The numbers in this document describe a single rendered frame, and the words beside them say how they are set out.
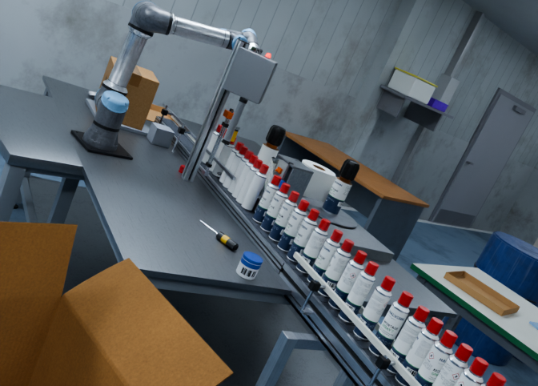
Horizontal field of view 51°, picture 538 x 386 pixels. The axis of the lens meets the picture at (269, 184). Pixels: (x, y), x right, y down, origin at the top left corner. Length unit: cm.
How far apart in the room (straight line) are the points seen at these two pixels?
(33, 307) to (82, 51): 368
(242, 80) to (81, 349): 163
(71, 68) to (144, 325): 378
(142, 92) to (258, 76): 79
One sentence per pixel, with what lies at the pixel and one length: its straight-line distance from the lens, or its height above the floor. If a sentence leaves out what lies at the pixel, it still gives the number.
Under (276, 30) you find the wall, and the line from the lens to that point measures 548.
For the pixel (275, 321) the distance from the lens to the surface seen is 311.
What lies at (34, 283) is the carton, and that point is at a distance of 105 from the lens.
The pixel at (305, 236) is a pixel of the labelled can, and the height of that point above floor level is 99.
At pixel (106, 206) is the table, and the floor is 83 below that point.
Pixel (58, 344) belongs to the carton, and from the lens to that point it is 110.
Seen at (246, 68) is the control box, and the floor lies 140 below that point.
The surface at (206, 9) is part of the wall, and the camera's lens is 501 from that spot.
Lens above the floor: 158
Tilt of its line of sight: 14 degrees down
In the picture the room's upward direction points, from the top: 24 degrees clockwise
